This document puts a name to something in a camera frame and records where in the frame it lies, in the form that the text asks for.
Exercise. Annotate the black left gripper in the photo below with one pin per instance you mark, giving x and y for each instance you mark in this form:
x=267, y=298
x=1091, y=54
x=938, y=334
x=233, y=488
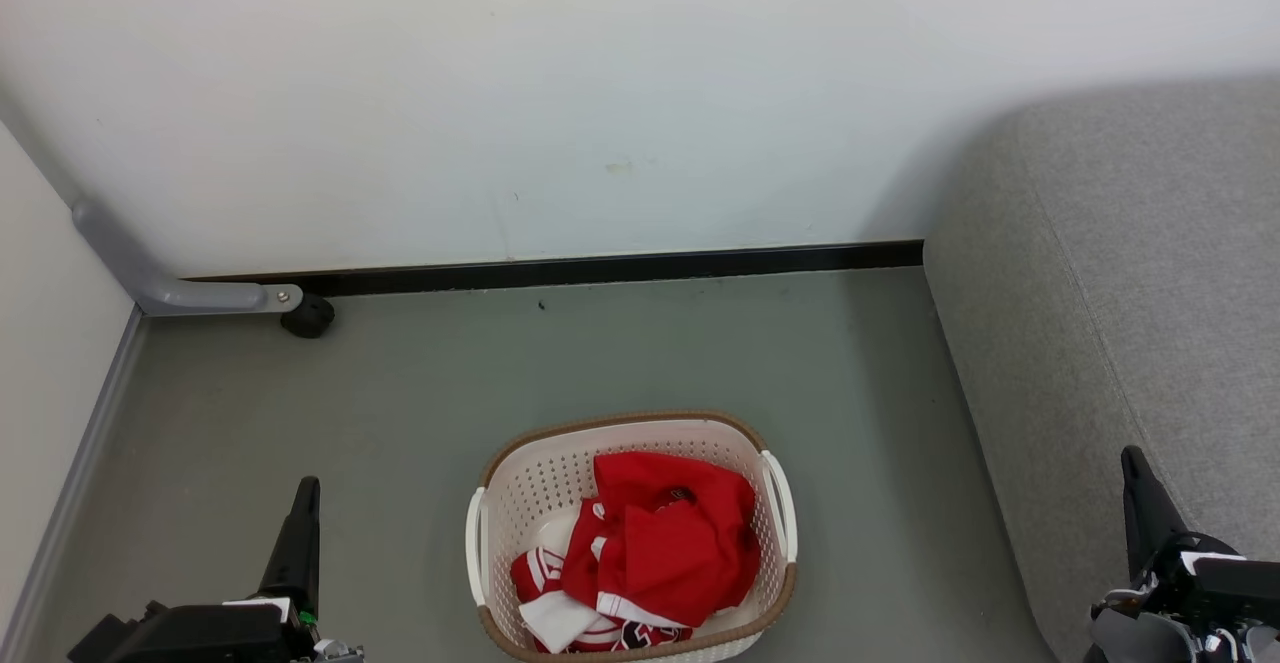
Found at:
x=200, y=635

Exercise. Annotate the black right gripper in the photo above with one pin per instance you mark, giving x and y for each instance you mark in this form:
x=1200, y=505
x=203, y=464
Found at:
x=1220, y=603

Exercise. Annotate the red jersey with black numbers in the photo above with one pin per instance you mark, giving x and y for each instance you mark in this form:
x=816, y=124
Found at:
x=530, y=575

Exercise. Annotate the plain red shirt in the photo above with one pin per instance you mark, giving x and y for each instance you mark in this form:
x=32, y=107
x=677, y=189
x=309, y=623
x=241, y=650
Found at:
x=670, y=553

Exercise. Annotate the grey fabric sofa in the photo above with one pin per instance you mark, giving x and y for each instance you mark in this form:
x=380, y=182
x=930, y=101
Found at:
x=1130, y=293

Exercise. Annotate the black caster wheel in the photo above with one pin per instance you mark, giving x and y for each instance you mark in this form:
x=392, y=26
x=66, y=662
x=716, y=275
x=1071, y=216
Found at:
x=308, y=316

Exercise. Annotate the white perforated laundry basket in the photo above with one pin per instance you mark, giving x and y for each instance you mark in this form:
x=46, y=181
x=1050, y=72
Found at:
x=545, y=488

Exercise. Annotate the grey metal support leg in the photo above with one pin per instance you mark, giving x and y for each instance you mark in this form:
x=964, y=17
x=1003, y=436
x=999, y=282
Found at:
x=190, y=295

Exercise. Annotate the grey wall baseboard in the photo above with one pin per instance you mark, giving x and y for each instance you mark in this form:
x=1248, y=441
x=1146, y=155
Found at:
x=75, y=473

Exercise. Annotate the black wall baseboard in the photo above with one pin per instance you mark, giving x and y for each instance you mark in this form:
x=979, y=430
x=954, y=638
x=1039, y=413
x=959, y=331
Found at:
x=600, y=269

